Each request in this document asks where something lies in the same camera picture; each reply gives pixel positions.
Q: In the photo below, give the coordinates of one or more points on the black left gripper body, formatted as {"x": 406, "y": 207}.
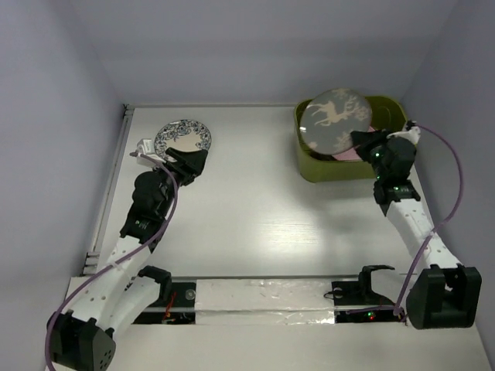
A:
{"x": 180, "y": 176}

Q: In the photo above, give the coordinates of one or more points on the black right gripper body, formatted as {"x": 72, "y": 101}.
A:
{"x": 379, "y": 169}

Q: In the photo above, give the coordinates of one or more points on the pink plate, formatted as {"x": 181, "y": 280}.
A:
{"x": 348, "y": 155}

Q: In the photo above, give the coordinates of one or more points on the blue floral white plate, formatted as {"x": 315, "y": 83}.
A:
{"x": 182, "y": 135}

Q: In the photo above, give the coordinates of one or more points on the grey deer plate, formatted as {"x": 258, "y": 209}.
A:
{"x": 330, "y": 117}

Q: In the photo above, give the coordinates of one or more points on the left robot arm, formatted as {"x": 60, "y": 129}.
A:
{"x": 82, "y": 333}

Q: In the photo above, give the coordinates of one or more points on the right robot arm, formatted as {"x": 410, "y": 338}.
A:
{"x": 438, "y": 291}

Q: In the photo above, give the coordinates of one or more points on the olive green plastic bin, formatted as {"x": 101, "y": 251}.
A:
{"x": 387, "y": 114}

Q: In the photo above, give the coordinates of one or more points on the white foil-covered base panel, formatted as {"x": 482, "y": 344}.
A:
{"x": 298, "y": 301}

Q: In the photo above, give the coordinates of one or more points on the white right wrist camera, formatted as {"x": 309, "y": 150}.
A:
{"x": 410, "y": 132}

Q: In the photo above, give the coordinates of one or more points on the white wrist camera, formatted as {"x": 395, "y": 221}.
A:
{"x": 147, "y": 150}
{"x": 410, "y": 132}

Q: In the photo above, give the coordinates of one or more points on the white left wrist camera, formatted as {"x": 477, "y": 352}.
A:
{"x": 147, "y": 150}

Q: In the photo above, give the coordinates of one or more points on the aluminium table edge rail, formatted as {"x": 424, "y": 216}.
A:
{"x": 91, "y": 257}

